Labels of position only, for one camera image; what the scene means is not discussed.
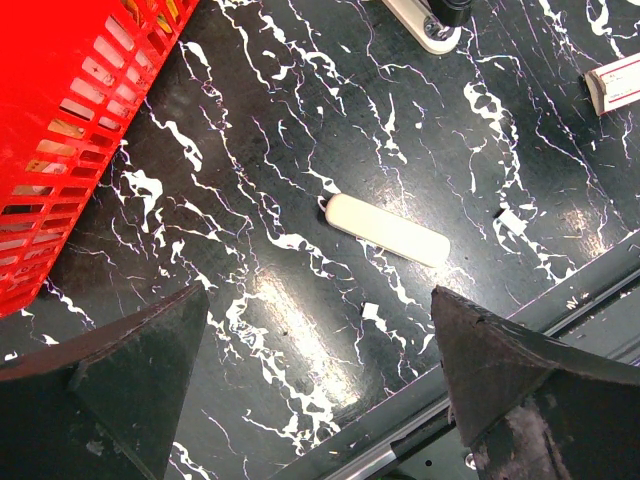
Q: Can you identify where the beige stapler top cover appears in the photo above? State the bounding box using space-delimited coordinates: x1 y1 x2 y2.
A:
325 193 451 268

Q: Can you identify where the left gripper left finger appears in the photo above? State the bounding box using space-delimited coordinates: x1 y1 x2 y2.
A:
1 286 209 479

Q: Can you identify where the small strip of staples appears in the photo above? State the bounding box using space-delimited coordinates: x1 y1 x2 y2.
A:
495 209 527 236

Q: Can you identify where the red white staple box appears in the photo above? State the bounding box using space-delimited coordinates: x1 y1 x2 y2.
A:
584 53 640 116

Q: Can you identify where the stapler base with black magazine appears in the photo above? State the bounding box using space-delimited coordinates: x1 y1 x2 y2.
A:
383 0 474 56

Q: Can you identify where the red plastic shopping basket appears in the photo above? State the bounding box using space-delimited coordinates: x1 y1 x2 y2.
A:
1 0 196 315

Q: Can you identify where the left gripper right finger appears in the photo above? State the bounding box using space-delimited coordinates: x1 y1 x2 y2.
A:
431 286 639 479

